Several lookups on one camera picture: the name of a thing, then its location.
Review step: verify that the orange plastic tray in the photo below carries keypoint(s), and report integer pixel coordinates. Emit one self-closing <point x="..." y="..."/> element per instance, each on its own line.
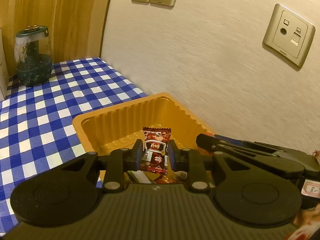
<point x="107" y="129"/>

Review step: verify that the dark red candy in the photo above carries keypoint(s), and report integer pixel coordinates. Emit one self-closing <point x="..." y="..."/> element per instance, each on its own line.
<point x="155" y="158"/>

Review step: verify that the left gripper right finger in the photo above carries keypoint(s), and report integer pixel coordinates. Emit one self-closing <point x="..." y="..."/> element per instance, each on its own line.
<point x="190" y="161"/>

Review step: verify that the wall data socket plate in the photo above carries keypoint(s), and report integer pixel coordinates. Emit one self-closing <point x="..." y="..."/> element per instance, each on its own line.
<point x="289" y="34"/>

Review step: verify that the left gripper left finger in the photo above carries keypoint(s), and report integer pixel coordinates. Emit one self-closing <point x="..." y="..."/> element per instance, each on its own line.
<point x="120" y="161"/>

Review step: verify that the green glass humidifier jar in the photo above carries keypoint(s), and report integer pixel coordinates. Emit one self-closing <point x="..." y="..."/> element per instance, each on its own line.
<point x="33" y="55"/>

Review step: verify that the blue white checkered tablecloth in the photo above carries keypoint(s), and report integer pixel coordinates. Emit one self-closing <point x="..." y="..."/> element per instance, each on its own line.
<point x="37" y="133"/>

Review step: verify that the person right hand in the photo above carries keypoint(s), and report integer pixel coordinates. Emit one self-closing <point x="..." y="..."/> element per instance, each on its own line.
<point x="308" y="225"/>

